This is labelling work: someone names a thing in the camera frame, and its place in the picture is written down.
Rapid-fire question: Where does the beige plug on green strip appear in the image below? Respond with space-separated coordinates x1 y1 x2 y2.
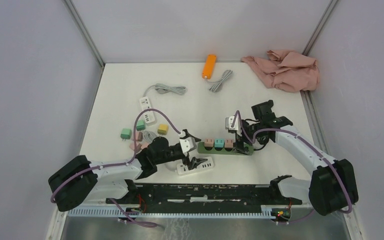
224 138 235 149

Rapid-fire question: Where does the long white power strip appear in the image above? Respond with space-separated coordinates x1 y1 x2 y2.
175 156 215 176

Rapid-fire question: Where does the yellow plug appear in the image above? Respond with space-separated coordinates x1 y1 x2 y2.
157 123 169 136

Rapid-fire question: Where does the black power cable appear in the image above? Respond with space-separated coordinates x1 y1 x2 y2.
253 132 272 152

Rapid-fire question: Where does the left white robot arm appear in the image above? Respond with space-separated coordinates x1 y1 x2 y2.
48 129 214 212

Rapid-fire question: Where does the pink plug on green strip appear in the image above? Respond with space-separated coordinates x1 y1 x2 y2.
203 138 215 149

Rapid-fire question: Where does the grey cable of white strip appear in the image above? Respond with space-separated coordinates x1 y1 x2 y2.
142 130 160 144

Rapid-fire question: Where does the orange power strip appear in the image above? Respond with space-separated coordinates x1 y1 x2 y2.
201 54 217 80

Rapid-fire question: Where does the pink crumpled cloth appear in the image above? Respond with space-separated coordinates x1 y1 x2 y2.
241 49 320 93

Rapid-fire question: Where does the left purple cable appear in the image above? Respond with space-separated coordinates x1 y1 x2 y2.
50 108 184 229

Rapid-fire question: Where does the grey cable of small strip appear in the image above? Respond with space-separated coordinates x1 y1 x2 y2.
143 83 188 99

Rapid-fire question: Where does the grey cable of orange strip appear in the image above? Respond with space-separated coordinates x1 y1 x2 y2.
206 69 234 93

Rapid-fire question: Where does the dark green power strip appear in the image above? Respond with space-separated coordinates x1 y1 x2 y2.
197 142 254 156

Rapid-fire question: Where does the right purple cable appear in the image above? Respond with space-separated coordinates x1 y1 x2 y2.
231 110 354 226

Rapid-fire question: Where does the pink plug from orange strip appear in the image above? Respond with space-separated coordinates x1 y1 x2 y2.
134 131 143 142

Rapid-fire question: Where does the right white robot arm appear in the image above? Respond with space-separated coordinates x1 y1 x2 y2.
225 100 359 216

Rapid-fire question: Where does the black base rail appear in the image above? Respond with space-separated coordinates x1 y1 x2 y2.
116 183 303 214

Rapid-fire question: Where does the green plug from orange strip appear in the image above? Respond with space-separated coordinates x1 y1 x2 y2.
120 128 133 141

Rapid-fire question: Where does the small white power strip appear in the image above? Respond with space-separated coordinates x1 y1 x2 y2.
139 96 157 126

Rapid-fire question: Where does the purple cable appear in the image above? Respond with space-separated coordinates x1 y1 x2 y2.
231 110 354 226
50 108 184 229

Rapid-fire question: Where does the teal plug on green strip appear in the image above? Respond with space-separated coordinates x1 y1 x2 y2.
213 138 225 149

